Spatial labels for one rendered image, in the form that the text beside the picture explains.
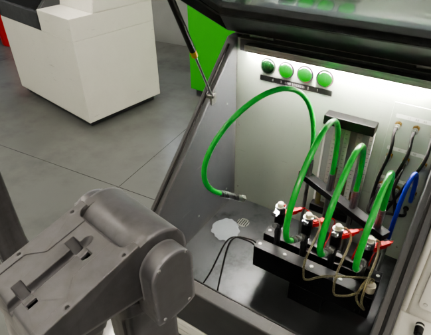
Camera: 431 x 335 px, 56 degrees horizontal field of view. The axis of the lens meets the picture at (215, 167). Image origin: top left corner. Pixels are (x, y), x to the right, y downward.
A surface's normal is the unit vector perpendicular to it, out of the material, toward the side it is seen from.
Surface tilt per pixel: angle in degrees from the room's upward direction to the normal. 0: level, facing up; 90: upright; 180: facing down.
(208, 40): 90
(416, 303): 76
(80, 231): 13
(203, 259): 0
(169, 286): 90
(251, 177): 90
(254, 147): 90
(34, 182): 0
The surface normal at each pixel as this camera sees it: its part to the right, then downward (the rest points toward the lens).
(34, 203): -0.01, -0.82
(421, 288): -0.54, 0.28
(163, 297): 0.73, 0.39
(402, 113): -0.55, 0.49
